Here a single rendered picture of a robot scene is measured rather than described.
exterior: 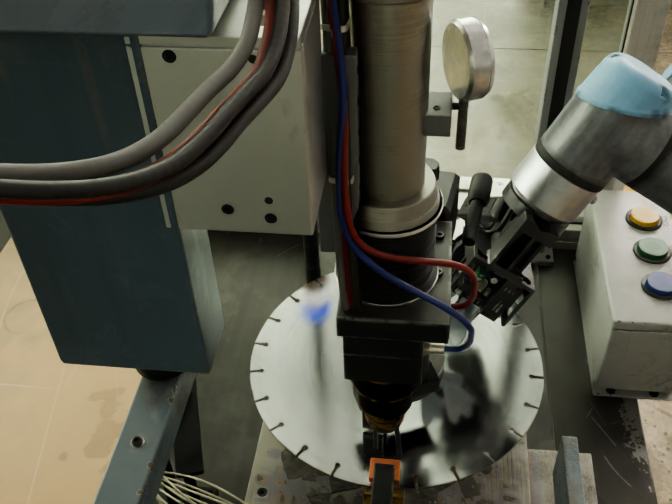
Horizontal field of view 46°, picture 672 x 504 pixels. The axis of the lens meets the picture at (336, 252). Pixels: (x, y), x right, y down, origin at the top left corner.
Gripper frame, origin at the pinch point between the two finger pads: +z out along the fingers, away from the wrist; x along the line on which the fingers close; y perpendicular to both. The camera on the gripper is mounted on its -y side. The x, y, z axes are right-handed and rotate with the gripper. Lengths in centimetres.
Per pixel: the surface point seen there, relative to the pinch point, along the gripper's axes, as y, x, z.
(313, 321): -3.9, -10.4, 9.4
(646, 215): -33.1, 27.1, -14.1
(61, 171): 57, -31, -33
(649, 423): -83, 90, 45
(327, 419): 9.9, -6.0, 10.1
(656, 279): -19.8, 27.6, -11.3
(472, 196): 9.7, -8.0, -19.9
